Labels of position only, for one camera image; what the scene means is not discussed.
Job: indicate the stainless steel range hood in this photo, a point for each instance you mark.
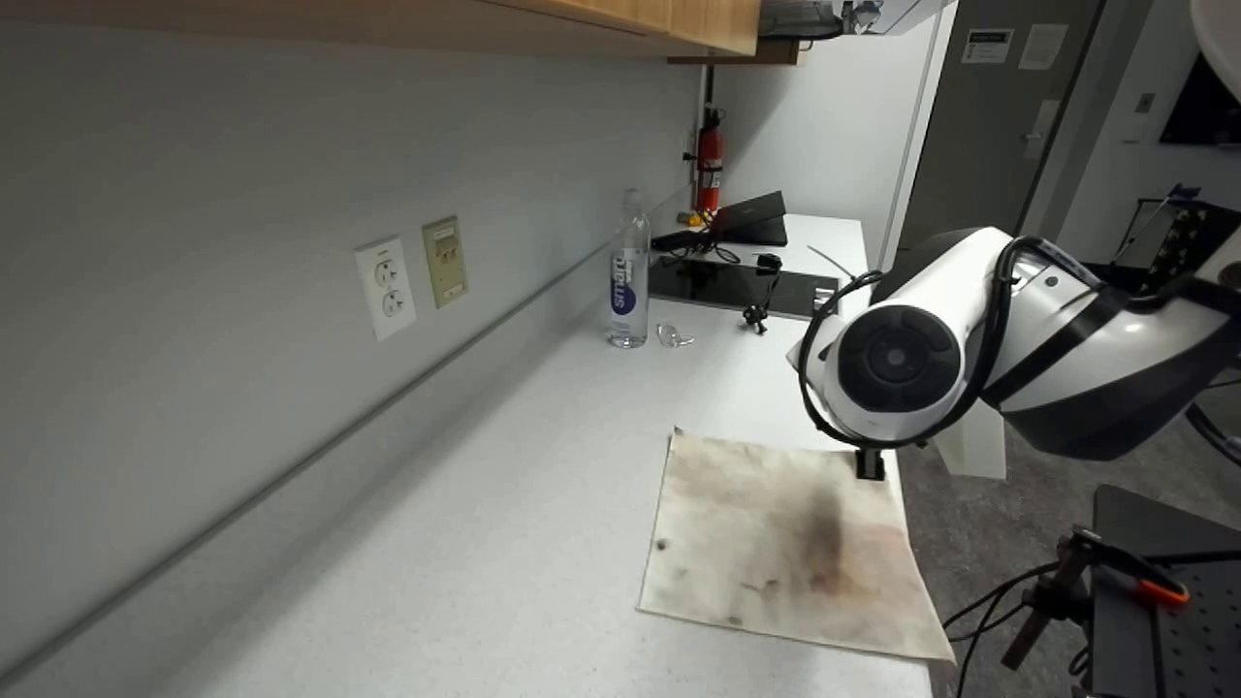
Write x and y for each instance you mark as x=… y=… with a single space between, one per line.
x=840 y=15

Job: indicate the white wall outlet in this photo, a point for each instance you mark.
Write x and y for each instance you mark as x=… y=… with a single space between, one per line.
x=385 y=287

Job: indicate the yellowish wall plate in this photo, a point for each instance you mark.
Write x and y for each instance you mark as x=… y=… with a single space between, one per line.
x=444 y=261

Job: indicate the wooden wall cabinet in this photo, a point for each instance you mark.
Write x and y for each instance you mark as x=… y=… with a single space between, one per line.
x=645 y=15

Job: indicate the dark grey door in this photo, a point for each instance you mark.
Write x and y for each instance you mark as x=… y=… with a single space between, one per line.
x=995 y=141

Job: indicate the black stand table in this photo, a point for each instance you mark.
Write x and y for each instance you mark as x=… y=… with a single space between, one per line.
x=1176 y=622

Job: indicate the clear plastic water bottle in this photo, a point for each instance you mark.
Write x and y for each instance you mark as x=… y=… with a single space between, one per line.
x=625 y=284

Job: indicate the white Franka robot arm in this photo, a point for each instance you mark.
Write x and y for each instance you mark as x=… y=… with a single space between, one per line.
x=1033 y=336

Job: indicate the white paper sign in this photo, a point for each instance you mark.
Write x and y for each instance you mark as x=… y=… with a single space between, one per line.
x=1039 y=48
x=987 y=45

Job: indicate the stained white cloth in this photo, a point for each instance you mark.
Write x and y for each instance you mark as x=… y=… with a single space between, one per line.
x=775 y=543

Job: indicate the crumpled clear plastic wrapper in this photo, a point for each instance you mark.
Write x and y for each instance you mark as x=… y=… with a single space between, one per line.
x=667 y=336

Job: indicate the black wedge shaped object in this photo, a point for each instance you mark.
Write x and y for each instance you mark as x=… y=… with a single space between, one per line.
x=748 y=223

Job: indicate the small black camera mount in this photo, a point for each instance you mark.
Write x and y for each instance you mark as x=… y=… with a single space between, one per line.
x=761 y=292

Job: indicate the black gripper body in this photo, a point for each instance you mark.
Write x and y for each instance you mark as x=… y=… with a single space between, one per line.
x=868 y=461

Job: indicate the red fire extinguisher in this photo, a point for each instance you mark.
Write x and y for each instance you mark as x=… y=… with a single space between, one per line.
x=708 y=159

